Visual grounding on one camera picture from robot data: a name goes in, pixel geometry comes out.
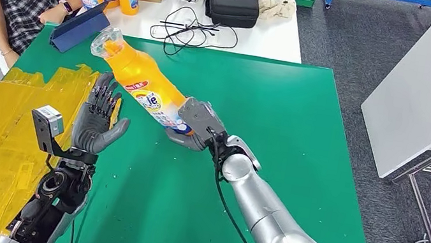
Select tangled black cable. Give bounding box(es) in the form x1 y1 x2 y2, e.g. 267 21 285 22
147 1 243 66

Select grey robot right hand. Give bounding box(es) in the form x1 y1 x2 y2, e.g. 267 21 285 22
162 94 231 157

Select beige cloth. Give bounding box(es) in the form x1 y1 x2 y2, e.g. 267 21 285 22
256 0 299 24

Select black zip case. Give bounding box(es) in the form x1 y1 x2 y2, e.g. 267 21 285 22
202 0 262 31

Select person's left hand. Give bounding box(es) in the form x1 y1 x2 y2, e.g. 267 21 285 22
38 2 69 28

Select person's right hand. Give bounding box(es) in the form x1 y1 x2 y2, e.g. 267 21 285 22
2 47 22 71

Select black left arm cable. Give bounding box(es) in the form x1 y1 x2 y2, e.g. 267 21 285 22
68 218 78 243

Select tablet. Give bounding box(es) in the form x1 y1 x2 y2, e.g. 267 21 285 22
47 0 115 60

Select green table mat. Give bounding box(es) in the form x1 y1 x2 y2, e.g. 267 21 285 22
0 20 409 243

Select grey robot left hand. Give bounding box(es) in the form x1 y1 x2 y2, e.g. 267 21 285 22
69 68 138 160

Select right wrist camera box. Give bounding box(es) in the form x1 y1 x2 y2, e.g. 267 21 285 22
173 95 231 146

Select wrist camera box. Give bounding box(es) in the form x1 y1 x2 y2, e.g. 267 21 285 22
24 103 106 167
173 95 231 146

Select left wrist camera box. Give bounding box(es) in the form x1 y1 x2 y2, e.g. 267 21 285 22
24 103 106 167

